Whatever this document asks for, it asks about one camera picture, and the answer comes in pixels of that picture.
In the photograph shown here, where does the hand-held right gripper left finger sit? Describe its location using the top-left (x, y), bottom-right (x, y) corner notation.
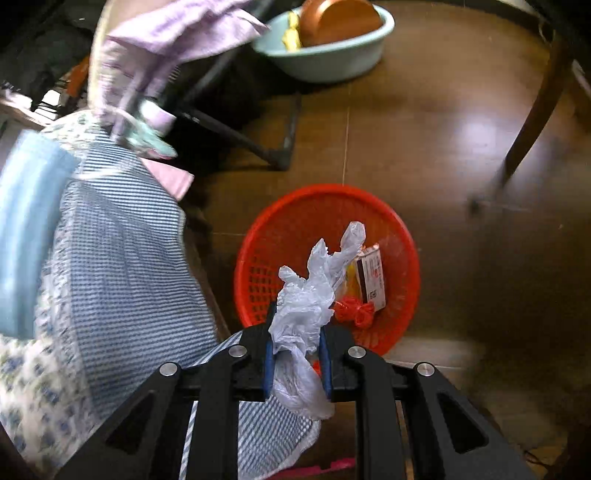
top-left (55, 302), bottom-right (278, 480)

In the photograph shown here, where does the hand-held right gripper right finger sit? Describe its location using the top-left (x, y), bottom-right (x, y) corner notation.
top-left (318, 323), bottom-right (539, 480)

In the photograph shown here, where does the red foam net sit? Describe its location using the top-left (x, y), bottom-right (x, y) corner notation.
top-left (333, 296), bottom-right (376, 329)

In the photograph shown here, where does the white plastic bag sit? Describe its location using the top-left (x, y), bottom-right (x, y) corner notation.
top-left (269, 222), bottom-right (368, 421)

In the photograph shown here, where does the white red cardboard box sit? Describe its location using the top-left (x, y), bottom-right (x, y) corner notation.
top-left (355, 244), bottom-right (387, 311)

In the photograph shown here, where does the red plastic basket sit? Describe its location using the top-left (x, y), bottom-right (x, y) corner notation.
top-left (233, 185), bottom-right (422, 358)

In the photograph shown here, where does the pink plastic strip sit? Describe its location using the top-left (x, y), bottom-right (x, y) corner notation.
top-left (281, 457), bottom-right (358, 474)

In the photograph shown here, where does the blue striped cloth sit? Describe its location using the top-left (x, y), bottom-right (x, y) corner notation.
top-left (34, 111), bottom-right (324, 480)

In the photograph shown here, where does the pink cloth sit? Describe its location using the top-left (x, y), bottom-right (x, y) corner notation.
top-left (143, 159), bottom-right (195, 201)

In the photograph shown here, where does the mint green cloth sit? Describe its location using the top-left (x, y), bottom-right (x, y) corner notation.
top-left (124, 104), bottom-right (178, 160)

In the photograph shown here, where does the teal plastic basin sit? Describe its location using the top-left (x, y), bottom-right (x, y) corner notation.
top-left (252, 2), bottom-right (396, 84)

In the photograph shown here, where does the dark wooden furniture leg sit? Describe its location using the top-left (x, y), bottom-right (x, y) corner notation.
top-left (501, 0), bottom-right (591, 185)

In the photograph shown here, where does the copper pot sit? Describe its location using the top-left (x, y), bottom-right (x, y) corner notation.
top-left (298, 0), bottom-right (383, 47)

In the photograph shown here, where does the purple floral bed sheet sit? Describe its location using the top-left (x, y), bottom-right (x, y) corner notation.
top-left (90, 0), bottom-right (271, 160)

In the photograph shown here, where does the dark bag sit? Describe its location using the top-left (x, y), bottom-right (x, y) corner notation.
top-left (0, 0), bottom-right (93, 112)

